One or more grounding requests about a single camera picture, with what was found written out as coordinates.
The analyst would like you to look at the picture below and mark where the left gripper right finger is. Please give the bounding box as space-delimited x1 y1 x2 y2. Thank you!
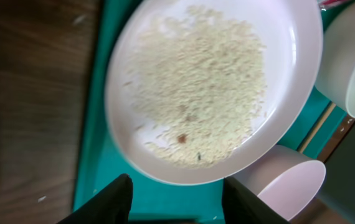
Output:
222 177 289 224

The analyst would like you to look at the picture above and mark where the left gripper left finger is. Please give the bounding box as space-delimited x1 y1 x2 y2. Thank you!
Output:
58 174 133 224

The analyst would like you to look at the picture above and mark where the pink plastic bowl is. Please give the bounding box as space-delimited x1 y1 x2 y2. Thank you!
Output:
233 145 326 221

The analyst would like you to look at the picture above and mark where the teal plastic serving tray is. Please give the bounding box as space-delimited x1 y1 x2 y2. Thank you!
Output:
73 0 347 223

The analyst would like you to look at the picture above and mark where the large white plate with rice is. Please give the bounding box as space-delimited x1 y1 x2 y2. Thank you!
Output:
105 0 323 185

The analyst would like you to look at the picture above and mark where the wooden chopstick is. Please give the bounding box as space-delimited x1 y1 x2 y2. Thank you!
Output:
297 102 336 154

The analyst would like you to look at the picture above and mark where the pale green bowl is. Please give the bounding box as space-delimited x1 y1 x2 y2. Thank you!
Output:
315 2 355 118

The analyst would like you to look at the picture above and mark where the red snack wrapper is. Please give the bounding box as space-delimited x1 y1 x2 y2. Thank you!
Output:
317 0 351 11

